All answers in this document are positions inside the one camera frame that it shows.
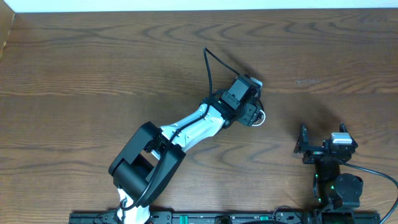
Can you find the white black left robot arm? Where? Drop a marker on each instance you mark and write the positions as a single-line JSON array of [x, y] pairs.
[[146, 164]]

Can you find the wooden side panel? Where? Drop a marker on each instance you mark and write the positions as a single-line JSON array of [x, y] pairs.
[[7, 16]]

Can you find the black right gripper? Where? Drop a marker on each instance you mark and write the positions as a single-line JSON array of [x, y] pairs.
[[314, 153]]

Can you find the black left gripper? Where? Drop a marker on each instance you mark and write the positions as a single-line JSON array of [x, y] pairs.
[[253, 115]]

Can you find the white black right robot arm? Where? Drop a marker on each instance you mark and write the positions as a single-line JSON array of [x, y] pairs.
[[338, 194]]

